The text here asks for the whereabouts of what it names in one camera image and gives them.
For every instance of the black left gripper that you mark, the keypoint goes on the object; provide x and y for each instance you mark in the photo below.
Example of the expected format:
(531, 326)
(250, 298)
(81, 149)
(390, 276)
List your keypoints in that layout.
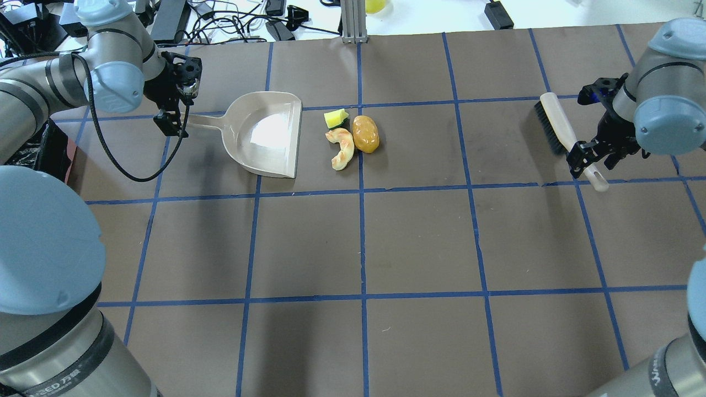
(160, 87)

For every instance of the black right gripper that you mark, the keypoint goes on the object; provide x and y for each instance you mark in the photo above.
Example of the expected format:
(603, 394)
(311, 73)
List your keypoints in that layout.
(616, 132)

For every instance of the beige hand brush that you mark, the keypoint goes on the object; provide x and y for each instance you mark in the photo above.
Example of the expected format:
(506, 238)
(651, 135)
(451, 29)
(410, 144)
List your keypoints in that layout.
(561, 135)

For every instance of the beige plastic dustpan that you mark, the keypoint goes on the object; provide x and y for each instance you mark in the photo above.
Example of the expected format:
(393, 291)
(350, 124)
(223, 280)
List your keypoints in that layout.
(260, 131)

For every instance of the yellow sponge piece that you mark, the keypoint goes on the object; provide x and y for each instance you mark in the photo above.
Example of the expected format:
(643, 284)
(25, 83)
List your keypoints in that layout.
(335, 118)

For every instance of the twisted bread piece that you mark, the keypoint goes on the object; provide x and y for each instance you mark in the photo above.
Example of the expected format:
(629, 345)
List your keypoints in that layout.
(344, 139)

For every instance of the brown potato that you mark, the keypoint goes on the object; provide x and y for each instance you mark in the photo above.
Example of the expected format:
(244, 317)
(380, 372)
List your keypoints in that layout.
(365, 134)

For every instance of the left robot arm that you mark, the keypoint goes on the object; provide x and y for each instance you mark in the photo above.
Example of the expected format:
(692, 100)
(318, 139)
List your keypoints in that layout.
(55, 340)

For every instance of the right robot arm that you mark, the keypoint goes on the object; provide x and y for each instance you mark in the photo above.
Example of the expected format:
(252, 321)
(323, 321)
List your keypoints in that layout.
(657, 108)

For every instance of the bin with black bag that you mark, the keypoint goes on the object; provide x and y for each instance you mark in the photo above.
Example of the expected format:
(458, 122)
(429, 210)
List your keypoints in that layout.
(49, 151)

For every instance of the black power adapter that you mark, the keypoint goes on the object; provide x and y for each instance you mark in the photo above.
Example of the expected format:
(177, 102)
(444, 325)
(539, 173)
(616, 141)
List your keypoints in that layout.
(498, 16)

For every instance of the aluminium frame post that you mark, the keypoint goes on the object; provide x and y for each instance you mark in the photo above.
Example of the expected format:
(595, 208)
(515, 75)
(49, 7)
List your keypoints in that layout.
(353, 19)

